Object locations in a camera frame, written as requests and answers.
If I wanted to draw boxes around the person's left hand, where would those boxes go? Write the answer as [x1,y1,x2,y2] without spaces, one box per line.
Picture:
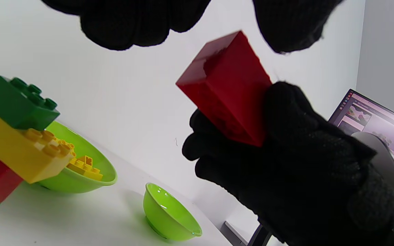
[182,81,394,246]

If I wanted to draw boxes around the black computer monitor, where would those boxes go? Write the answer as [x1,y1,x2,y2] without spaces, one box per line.
[329,89,394,199]

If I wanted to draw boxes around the person's right hand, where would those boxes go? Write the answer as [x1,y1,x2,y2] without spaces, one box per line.
[41,0,344,53]

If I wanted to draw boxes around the small green toy brick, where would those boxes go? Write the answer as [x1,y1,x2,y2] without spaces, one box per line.
[0,76,61,132]

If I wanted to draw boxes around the dark grey handheld controller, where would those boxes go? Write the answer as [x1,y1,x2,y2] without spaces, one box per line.
[351,132,394,202]

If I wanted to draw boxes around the long yellow toy brick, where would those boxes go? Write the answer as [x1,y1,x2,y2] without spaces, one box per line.
[0,101,76,184]
[66,163,103,181]

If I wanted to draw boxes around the small yellow toy brick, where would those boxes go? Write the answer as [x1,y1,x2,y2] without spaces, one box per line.
[77,155,94,168]

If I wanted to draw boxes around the lime green plastic bowl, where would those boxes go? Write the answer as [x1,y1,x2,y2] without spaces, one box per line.
[143,183,202,241]
[29,121,118,194]

